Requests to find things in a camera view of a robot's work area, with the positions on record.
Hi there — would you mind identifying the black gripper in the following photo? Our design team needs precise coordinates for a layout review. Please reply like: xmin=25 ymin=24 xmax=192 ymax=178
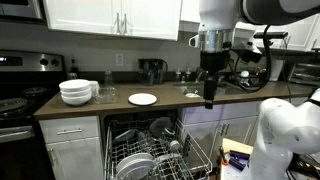
xmin=199 ymin=49 xmax=231 ymax=110

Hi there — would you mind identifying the kitchen sink basin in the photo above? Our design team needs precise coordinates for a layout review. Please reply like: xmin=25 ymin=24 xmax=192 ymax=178
xmin=174 ymin=81 xmax=248 ymax=98

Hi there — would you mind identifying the white sink cloth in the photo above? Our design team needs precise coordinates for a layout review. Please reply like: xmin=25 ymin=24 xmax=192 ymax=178
xmin=184 ymin=92 xmax=201 ymax=99

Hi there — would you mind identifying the chrome faucet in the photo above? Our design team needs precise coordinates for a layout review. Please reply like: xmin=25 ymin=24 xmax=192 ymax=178
xmin=194 ymin=67 xmax=210 ymax=84

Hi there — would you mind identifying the black dish drying rack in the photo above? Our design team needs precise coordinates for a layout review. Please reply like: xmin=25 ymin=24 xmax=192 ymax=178
xmin=231 ymin=69 xmax=265 ymax=88

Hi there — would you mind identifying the white sink base cabinet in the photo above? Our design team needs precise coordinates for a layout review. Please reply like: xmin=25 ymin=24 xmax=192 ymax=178
xmin=179 ymin=99 xmax=309 ymax=159

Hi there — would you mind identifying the grey cup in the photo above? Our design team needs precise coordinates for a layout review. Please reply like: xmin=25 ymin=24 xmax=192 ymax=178
xmin=163 ymin=127 xmax=176 ymax=138

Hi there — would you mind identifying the wooden board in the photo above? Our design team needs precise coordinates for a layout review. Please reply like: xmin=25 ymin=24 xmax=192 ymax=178
xmin=219 ymin=137 xmax=255 ymax=180

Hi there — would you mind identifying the dark bowl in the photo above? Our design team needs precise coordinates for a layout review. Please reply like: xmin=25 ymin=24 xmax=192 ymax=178
xmin=148 ymin=116 xmax=175 ymax=139

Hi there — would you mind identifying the black coffee maker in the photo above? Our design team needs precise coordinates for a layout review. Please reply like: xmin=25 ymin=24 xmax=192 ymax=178
xmin=137 ymin=58 xmax=168 ymax=86

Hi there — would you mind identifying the orange and black tool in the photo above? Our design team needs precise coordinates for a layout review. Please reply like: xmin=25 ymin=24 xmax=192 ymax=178
xmin=218 ymin=146 xmax=230 ymax=167

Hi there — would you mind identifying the clear drinking glass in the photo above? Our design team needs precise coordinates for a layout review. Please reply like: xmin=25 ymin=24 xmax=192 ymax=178
xmin=137 ymin=130 xmax=151 ymax=143

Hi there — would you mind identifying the silver toaster oven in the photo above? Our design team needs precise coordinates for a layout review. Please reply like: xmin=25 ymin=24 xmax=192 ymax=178
xmin=287 ymin=62 xmax=320 ymax=87

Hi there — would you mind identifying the clear glass bottle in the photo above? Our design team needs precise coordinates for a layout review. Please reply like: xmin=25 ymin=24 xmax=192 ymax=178
xmin=102 ymin=70 xmax=116 ymax=94

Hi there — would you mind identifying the clear glass container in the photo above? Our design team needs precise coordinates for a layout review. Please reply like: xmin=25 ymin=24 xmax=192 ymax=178
xmin=93 ymin=87 xmax=119 ymax=105

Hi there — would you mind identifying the white mug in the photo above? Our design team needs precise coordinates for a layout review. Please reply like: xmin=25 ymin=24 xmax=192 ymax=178
xmin=89 ymin=80 xmax=100 ymax=98

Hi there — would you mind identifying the white ceramic bowl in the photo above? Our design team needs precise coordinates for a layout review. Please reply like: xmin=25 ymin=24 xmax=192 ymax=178
xmin=58 ymin=78 xmax=92 ymax=93
xmin=60 ymin=88 xmax=93 ymax=99
xmin=61 ymin=92 xmax=93 ymax=107

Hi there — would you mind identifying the dark glass bottle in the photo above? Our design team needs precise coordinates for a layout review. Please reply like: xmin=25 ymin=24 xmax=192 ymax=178
xmin=69 ymin=58 xmax=80 ymax=80

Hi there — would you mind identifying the white base cabinet drawer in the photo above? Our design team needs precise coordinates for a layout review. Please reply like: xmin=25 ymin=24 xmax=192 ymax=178
xmin=38 ymin=115 xmax=101 ymax=145

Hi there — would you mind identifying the white base cabinet door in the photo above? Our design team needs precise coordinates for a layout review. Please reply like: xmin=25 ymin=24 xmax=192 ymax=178
xmin=45 ymin=136 xmax=105 ymax=180

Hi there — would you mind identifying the stainless steel stove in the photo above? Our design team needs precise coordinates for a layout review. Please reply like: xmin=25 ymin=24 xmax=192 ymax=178
xmin=0 ymin=49 xmax=68 ymax=180

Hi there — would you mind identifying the stainless steel microwave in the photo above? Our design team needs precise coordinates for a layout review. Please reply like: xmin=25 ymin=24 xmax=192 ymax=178
xmin=0 ymin=0 xmax=47 ymax=24

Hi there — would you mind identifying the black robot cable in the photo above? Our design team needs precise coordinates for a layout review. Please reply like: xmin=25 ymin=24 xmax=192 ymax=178
xmin=232 ymin=24 xmax=274 ymax=94

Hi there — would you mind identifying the wire dishwasher rack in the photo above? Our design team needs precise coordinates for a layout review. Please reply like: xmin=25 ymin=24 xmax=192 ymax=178
xmin=104 ymin=118 xmax=214 ymax=180

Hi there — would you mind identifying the white wall cabinet over sink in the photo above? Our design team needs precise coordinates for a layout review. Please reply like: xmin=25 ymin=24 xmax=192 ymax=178
xmin=179 ymin=0 xmax=201 ymax=24

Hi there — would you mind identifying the black camera on stand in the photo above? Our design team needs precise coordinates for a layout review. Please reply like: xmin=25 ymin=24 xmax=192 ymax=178
xmin=253 ymin=31 xmax=290 ymax=40

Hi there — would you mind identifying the white wall outlet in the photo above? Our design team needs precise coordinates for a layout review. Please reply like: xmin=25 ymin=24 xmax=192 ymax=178
xmin=115 ymin=53 xmax=125 ymax=67

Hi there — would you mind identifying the silver cabinet door handle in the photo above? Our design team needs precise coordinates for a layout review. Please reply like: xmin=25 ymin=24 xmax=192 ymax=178
xmin=122 ymin=13 xmax=129 ymax=36
xmin=114 ymin=12 xmax=121 ymax=35

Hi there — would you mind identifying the silver drawer handle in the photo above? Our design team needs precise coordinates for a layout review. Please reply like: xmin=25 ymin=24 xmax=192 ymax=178
xmin=56 ymin=128 xmax=84 ymax=136

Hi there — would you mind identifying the white double-door wall cabinet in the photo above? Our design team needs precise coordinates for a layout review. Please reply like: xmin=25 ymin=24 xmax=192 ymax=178
xmin=42 ymin=0 xmax=183 ymax=42

